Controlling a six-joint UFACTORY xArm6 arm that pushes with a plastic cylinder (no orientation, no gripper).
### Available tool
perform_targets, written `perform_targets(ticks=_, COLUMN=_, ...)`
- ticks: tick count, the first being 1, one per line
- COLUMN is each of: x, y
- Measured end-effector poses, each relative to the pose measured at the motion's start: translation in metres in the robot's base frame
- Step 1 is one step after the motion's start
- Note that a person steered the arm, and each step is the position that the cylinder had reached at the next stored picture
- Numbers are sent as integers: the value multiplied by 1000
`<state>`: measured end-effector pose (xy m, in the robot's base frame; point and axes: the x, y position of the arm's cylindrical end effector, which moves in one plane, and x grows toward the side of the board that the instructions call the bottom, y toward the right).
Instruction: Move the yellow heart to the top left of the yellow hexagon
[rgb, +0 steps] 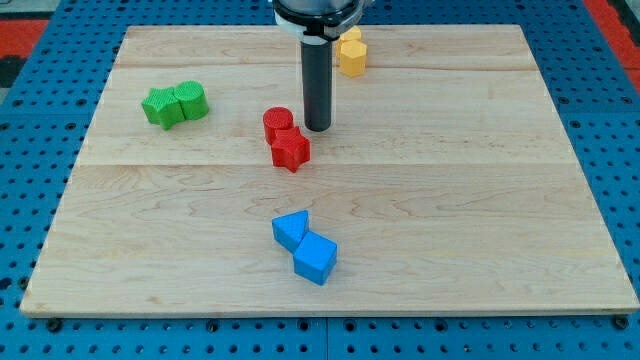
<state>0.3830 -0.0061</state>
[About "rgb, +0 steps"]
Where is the red cylinder block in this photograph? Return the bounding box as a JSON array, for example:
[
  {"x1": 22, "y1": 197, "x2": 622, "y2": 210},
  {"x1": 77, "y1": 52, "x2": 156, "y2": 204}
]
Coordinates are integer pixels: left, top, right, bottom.
[{"x1": 262, "y1": 107, "x2": 294, "y2": 145}]

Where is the blue triangle block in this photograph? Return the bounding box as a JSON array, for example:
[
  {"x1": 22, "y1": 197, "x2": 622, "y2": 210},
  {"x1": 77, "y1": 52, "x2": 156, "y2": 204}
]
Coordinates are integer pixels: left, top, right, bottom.
[{"x1": 271, "y1": 210, "x2": 309, "y2": 253}]

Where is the red star block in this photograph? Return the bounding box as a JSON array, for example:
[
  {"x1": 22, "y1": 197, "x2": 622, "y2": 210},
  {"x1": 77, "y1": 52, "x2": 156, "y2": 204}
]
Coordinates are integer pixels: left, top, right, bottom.
[{"x1": 271, "y1": 126, "x2": 311, "y2": 173}]

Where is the green cylinder block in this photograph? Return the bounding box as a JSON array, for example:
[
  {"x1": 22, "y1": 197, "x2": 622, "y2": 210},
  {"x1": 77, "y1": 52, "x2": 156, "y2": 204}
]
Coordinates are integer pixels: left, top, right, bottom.
[{"x1": 174, "y1": 80, "x2": 209, "y2": 120}]

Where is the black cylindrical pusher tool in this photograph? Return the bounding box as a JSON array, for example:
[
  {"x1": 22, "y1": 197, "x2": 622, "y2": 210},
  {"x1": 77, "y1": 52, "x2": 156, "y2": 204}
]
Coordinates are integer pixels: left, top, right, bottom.
[{"x1": 301, "y1": 37, "x2": 332, "y2": 132}]

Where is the yellow hexagon block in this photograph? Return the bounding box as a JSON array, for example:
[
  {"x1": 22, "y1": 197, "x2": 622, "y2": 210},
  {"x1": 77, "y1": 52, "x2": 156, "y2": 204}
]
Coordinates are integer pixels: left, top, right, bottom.
[{"x1": 339, "y1": 40, "x2": 367, "y2": 77}]

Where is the green star block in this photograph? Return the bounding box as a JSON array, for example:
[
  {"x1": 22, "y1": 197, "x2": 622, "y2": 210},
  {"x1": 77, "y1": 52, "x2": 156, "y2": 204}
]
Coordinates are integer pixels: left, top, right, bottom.
[{"x1": 141, "y1": 87, "x2": 186, "y2": 131}]

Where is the wooden board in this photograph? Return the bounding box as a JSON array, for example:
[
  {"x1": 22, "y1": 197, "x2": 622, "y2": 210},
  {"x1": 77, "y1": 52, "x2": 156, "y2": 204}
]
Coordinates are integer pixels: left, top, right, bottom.
[{"x1": 21, "y1": 25, "x2": 639, "y2": 318}]

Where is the blue cube block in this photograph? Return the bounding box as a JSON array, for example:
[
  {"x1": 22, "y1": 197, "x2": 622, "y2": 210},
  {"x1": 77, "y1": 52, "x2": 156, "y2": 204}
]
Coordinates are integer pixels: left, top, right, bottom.
[{"x1": 293, "y1": 231, "x2": 338, "y2": 286}]

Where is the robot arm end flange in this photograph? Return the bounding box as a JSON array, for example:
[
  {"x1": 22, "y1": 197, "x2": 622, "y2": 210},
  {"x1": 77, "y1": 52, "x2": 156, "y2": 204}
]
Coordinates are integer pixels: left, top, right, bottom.
[{"x1": 272, "y1": 0, "x2": 374, "y2": 45}]

